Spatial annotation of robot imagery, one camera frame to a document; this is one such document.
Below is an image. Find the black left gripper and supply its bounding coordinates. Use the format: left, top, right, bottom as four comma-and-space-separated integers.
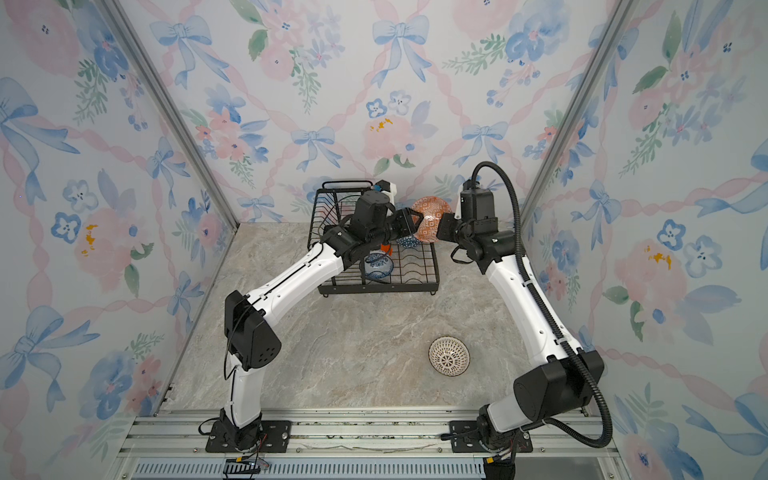
367, 208, 425, 253

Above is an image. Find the red patterned ceramic bowl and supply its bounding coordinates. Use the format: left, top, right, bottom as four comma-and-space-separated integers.
412, 196, 452, 243

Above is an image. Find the black wire dish rack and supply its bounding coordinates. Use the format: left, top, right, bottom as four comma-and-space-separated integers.
307, 180, 440, 297

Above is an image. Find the blue floral ceramic bowl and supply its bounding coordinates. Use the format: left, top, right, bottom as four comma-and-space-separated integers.
363, 250, 394, 281

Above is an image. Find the white brown lattice bowl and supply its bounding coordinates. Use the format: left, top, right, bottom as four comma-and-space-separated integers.
428, 336, 471, 377

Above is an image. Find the blue geometric patterned bowl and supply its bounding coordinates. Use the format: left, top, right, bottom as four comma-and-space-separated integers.
397, 236, 422, 249

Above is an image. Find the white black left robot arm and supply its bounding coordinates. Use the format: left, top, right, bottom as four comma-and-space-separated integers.
223, 190, 424, 430

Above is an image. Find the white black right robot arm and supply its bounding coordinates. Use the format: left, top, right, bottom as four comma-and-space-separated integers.
437, 181, 612, 450

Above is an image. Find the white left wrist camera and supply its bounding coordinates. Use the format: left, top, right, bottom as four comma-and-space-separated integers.
374, 180, 397, 205

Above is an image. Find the right aluminium corner post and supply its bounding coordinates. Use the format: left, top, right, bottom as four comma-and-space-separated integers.
519, 0, 636, 232

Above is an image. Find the aluminium corner post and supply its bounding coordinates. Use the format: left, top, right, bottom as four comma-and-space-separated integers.
519, 0, 636, 232
95, 0, 239, 230

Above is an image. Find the black corrugated cable conduit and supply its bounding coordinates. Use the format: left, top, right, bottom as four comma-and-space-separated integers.
469, 160, 614, 449

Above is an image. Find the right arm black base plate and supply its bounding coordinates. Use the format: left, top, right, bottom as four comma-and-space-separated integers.
440, 420, 534, 454

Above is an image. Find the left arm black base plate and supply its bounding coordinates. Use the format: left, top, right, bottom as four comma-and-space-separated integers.
205, 418, 292, 454

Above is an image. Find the left aluminium corner post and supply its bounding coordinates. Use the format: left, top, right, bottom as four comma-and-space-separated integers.
95, 0, 239, 230

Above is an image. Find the aluminium front rail frame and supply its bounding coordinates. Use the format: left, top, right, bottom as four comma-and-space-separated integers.
104, 383, 631, 480

